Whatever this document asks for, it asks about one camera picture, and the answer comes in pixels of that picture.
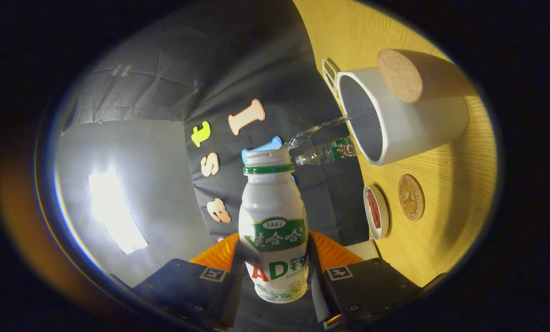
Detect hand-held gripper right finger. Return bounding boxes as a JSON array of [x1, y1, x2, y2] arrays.
[[306, 230, 424, 331]]

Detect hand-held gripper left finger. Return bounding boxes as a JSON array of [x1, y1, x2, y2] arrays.
[[132, 232, 247, 330]]

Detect white juice bottle green label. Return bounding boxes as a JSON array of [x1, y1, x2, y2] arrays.
[[238, 149, 310, 304]]

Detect round cork coaster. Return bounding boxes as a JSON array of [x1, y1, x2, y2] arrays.
[[398, 174, 426, 222]]

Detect white cup with wooden handle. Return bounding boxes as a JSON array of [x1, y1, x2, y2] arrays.
[[337, 49, 479, 166]]

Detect clear plastic water bottle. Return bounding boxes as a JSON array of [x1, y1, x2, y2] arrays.
[[295, 135, 357, 167]]

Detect cream toaster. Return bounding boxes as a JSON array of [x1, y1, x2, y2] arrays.
[[344, 240, 380, 261]]

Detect white round plate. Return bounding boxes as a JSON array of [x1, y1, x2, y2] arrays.
[[363, 185, 390, 241]]

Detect ceiling light panel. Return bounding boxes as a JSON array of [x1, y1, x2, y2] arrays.
[[87, 167, 149, 255]]

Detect wooden table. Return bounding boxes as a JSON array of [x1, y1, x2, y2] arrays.
[[293, 0, 499, 289]]

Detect white divided dish with grains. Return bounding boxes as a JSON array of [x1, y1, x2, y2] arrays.
[[321, 59, 342, 103]]

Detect black backdrop cloth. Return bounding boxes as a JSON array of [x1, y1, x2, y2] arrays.
[[60, 0, 372, 330]]

